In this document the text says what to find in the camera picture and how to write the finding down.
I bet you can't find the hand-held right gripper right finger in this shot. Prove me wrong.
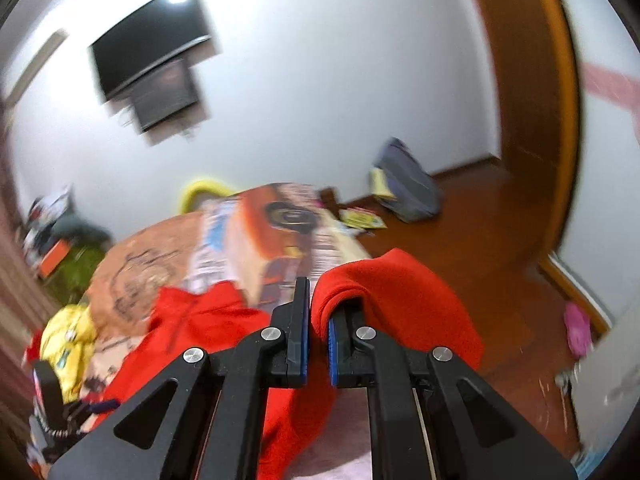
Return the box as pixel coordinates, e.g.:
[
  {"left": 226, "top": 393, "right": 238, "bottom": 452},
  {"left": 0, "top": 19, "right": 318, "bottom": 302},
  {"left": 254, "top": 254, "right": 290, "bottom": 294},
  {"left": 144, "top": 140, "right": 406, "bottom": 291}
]
[{"left": 327, "top": 299, "right": 580, "bottom": 480}]

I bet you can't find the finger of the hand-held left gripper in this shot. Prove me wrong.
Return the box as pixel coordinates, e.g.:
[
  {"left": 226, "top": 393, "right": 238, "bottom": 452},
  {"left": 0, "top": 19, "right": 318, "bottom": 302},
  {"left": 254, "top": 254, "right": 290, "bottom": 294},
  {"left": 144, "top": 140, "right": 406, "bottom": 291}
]
[{"left": 75, "top": 396, "right": 123, "bottom": 413}]

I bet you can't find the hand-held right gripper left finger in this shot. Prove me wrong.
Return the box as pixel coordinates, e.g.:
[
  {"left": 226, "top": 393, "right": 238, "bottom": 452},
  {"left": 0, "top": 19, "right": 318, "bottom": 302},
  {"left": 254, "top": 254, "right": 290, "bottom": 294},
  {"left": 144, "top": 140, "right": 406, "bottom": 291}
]
[{"left": 46, "top": 276, "right": 312, "bottom": 480}]

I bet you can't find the red sweater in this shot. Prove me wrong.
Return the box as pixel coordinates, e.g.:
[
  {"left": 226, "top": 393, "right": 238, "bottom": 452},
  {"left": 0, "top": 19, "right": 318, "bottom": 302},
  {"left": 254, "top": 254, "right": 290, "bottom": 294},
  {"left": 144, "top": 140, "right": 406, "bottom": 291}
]
[{"left": 102, "top": 247, "right": 486, "bottom": 480}]

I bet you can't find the yellow cartoon print garment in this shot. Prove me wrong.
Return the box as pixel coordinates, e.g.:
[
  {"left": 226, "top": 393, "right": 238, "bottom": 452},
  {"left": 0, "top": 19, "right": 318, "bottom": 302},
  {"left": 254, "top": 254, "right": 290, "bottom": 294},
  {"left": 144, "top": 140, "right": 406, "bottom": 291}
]
[{"left": 39, "top": 304, "right": 98, "bottom": 403}]

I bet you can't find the green cloth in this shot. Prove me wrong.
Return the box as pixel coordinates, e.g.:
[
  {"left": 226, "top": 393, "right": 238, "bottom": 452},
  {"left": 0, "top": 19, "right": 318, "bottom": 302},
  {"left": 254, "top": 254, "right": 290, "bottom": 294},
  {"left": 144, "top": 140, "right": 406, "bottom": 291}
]
[{"left": 47, "top": 245, "right": 108, "bottom": 301}]

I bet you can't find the orange box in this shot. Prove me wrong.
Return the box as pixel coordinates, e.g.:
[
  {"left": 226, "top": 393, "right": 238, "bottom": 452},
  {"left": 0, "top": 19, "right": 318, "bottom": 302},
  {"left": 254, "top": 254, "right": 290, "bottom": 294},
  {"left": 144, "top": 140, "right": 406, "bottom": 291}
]
[{"left": 39, "top": 241, "right": 70, "bottom": 277}]

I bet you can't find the yellow booklet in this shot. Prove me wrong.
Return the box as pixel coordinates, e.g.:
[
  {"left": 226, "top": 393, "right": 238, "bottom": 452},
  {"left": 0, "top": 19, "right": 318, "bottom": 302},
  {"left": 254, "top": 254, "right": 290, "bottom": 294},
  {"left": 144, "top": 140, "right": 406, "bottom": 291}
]
[{"left": 339, "top": 205, "right": 387, "bottom": 233}]

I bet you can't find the printed blanket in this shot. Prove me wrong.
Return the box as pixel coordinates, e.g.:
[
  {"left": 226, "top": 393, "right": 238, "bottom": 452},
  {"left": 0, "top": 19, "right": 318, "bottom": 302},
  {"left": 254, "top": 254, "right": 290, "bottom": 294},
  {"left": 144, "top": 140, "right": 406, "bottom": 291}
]
[{"left": 82, "top": 182, "right": 373, "bottom": 431}]

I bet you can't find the pink cloth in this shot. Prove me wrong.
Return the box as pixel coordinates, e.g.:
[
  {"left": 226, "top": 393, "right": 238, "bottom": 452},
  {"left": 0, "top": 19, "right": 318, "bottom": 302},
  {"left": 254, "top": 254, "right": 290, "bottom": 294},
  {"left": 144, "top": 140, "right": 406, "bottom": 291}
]
[{"left": 564, "top": 301, "right": 593, "bottom": 358}]

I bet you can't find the brown wooden door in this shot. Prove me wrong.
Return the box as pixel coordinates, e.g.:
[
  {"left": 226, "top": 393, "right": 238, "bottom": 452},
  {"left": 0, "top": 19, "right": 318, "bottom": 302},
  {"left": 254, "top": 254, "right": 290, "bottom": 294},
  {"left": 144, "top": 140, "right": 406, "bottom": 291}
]
[{"left": 460, "top": 0, "right": 566, "bottom": 261}]

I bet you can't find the small black wall screen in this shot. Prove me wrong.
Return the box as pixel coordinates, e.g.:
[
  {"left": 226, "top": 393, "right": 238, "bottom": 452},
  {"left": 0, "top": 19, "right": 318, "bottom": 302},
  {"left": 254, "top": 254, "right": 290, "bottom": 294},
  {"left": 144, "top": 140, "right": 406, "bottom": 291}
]
[{"left": 131, "top": 60, "right": 202, "bottom": 133}]

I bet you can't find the orange wooden door frame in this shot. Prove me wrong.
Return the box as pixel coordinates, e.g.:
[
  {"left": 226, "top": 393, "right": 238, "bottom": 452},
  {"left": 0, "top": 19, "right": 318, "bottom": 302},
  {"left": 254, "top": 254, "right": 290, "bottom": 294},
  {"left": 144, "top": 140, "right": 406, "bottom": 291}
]
[{"left": 520, "top": 0, "right": 585, "bottom": 261}]

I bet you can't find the black wall television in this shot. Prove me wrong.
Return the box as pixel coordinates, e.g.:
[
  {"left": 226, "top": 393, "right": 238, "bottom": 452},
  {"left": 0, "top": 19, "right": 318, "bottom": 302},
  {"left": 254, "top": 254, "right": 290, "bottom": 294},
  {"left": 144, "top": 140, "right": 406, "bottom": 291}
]
[{"left": 87, "top": 0, "right": 213, "bottom": 106}]

